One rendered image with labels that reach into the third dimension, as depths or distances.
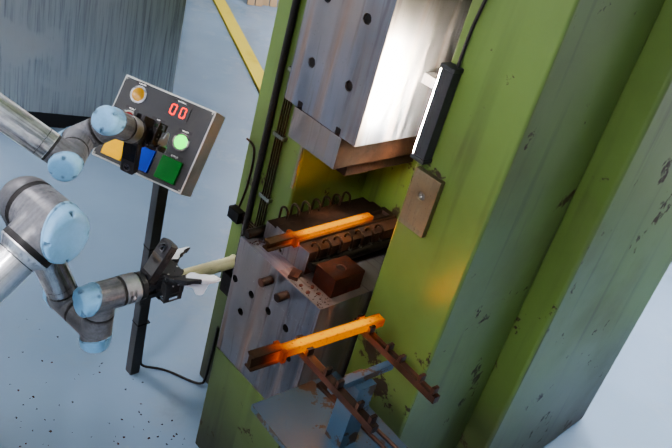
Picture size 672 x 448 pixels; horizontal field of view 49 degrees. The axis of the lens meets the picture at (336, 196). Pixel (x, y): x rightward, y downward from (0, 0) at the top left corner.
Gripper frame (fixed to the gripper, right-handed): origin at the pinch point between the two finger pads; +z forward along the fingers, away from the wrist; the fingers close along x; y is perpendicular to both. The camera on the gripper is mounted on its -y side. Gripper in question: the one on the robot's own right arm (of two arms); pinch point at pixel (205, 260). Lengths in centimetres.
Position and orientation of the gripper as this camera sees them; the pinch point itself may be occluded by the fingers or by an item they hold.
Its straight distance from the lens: 199.6
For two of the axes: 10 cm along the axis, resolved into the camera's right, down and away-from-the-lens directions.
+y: -2.4, 8.5, 4.7
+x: 6.5, 5.0, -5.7
